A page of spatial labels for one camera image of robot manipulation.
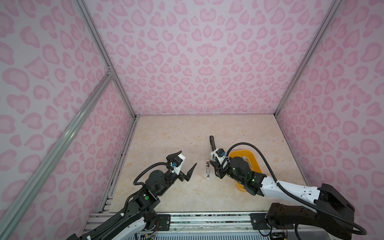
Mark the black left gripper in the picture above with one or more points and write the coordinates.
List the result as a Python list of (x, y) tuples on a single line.
[(181, 176)]

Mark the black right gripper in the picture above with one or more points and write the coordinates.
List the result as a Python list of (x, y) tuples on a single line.
[(218, 169)]

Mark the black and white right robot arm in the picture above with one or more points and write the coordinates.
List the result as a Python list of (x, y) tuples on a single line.
[(323, 207)]

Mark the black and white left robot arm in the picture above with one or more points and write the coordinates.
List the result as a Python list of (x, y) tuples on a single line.
[(138, 213)]

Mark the yellow plastic tray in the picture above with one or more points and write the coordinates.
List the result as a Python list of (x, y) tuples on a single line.
[(251, 164)]

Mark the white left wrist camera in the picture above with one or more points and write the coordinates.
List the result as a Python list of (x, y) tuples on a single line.
[(177, 164)]

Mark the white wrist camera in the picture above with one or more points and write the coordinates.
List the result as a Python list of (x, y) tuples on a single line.
[(177, 164), (218, 154)]

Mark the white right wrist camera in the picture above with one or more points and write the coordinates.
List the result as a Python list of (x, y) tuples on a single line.
[(218, 154)]

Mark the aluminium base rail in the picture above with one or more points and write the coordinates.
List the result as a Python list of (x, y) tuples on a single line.
[(229, 226)]

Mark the aluminium frame bar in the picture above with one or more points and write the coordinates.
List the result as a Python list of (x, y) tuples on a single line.
[(32, 188)]

